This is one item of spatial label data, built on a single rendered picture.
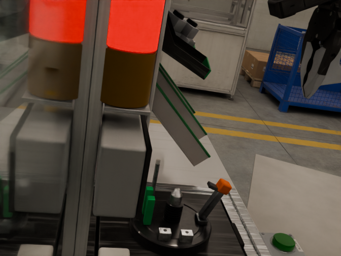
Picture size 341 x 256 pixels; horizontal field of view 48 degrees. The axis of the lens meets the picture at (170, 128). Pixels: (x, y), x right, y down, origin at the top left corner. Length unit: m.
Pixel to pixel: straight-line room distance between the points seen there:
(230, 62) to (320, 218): 3.89
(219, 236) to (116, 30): 0.46
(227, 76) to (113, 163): 4.59
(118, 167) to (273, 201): 0.80
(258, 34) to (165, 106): 8.86
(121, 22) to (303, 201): 0.90
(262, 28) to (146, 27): 9.32
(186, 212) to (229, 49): 4.19
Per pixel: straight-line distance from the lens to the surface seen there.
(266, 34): 9.69
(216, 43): 4.76
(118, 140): 0.32
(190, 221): 0.68
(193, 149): 0.84
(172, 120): 0.81
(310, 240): 0.99
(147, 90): 0.34
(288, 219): 1.03
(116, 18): 0.32
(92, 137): 0.36
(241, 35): 4.79
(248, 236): 0.75
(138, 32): 0.32
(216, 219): 0.74
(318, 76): 0.66
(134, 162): 0.32
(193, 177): 1.08
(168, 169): 1.09
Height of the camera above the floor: 1.38
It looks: 22 degrees down
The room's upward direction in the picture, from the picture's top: 11 degrees clockwise
